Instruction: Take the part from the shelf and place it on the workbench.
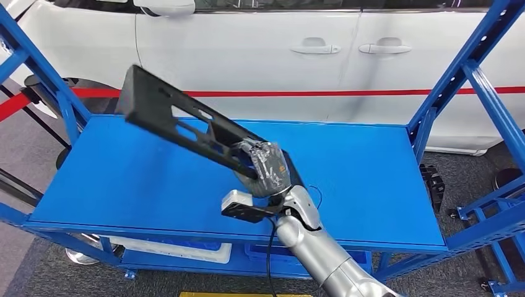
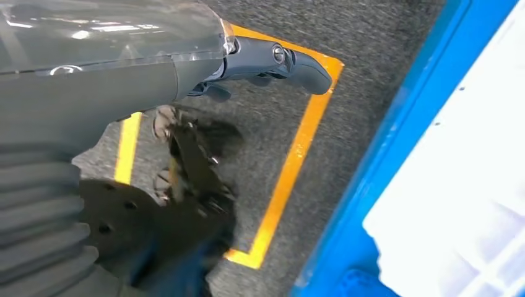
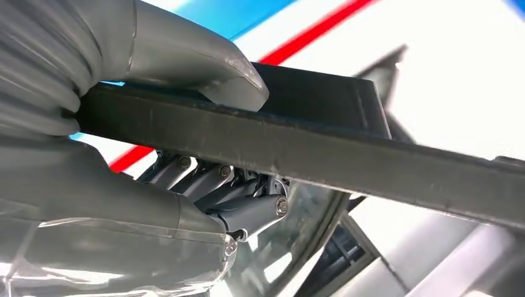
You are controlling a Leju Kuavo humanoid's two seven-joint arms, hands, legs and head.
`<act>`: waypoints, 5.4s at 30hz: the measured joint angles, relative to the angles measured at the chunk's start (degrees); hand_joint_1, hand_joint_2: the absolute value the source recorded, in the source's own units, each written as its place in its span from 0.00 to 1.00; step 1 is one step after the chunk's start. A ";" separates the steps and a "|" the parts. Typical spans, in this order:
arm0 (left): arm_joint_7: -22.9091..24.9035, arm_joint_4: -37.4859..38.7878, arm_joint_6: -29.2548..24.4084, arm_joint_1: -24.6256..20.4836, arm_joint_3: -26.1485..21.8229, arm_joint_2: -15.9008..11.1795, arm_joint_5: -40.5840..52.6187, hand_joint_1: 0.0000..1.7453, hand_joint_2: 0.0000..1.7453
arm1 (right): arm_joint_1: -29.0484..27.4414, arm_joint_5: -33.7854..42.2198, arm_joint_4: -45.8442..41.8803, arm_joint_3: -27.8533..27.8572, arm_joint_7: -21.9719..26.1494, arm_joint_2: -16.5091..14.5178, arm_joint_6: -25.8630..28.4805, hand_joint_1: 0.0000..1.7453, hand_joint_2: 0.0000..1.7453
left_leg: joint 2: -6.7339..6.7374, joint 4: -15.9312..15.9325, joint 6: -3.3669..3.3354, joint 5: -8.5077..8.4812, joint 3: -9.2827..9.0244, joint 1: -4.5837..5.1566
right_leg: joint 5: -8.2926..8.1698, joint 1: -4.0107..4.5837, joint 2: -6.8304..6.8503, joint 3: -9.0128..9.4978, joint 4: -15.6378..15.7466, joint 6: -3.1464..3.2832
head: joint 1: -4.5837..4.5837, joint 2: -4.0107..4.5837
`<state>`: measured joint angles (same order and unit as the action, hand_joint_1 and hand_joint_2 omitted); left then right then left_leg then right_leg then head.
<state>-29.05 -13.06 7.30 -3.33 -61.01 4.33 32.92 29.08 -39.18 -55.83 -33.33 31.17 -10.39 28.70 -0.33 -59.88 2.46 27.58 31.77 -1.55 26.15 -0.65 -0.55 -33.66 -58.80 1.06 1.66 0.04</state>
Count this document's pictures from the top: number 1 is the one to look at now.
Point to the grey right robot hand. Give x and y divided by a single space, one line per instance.
266 168

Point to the black plastic frame part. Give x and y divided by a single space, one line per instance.
147 98

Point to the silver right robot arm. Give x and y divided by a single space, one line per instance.
320 254

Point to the blue metal shelf rack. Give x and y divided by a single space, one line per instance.
506 268
164 184

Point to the blue plastic bin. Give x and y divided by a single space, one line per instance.
192 246
262 262

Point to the long red barrier belt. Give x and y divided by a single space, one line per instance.
328 92

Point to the white car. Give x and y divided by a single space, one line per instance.
246 61

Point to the white plastic bin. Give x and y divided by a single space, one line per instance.
172 254

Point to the black ribbed plastic box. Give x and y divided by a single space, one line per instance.
432 188

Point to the black car tyre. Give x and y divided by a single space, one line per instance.
98 104

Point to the white car side mirror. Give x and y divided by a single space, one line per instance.
168 6

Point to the stanchion with chrome base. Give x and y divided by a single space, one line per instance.
88 254

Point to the thin black pole with base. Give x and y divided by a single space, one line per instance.
37 117

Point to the short red barrier belt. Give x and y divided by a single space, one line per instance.
12 107

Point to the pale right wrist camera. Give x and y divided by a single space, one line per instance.
242 205

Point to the dark stanchion post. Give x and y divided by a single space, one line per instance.
32 93

